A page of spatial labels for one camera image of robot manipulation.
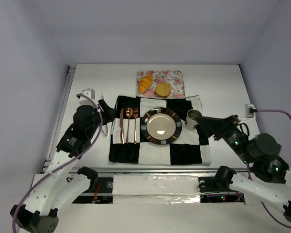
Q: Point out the copper spoon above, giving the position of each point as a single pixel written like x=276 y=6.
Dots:
x=129 y=113

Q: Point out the dark rimmed ceramic plate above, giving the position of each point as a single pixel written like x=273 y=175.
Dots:
x=161 y=126

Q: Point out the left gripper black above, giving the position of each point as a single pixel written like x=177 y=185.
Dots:
x=101 y=112

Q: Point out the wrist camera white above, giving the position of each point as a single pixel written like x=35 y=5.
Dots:
x=250 y=111
x=89 y=92

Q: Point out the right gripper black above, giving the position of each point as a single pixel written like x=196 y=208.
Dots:
x=224 y=127

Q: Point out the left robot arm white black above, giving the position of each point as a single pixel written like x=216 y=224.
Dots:
x=40 y=208

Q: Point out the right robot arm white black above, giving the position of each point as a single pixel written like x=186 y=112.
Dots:
x=260 y=155

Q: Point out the brown bread slice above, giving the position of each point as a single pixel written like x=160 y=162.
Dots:
x=163 y=90

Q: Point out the steel tongs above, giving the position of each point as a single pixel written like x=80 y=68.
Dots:
x=106 y=129

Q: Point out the orange striped croissant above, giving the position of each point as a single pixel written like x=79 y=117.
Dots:
x=145 y=83

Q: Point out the black white checkered cloth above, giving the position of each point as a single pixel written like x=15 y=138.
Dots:
x=191 y=148

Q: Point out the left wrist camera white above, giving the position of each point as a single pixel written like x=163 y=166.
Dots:
x=89 y=92

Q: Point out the steel cup with white sleeve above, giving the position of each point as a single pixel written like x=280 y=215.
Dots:
x=192 y=116

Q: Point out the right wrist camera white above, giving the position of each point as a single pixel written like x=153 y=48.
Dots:
x=250 y=111

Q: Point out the floral tray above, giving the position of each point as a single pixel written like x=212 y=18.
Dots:
x=174 y=77

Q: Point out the copper knife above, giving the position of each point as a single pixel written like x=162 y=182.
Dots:
x=122 y=125

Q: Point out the copper fork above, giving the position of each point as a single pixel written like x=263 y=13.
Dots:
x=135 y=115

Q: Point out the aluminium rail frame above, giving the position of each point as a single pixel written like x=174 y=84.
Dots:
x=220 y=87

